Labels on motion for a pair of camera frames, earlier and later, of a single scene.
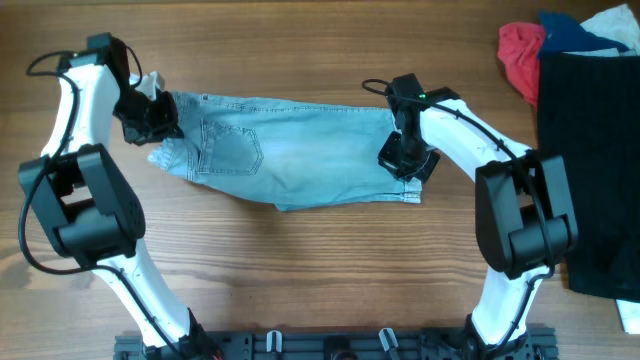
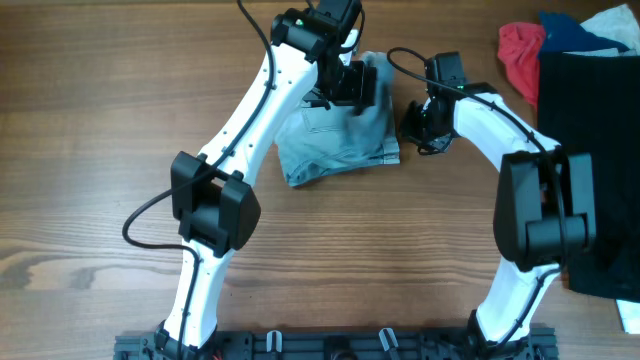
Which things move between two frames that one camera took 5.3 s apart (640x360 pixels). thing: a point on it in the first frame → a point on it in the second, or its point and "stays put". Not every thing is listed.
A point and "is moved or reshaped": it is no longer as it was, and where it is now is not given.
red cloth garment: x=519 y=47 stays put
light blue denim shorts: x=292 y=155 is moved or reshaped
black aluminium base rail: x=535 y=345 stays put
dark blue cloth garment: x=563 y=34 stays put
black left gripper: x=162 y=128 → x=359 y=91
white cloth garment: x=617 y=23 stays put
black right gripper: x=387 y=159 → x=408 y=128
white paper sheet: x=630 y=316 stays put
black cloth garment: x=589 y=117 stays put
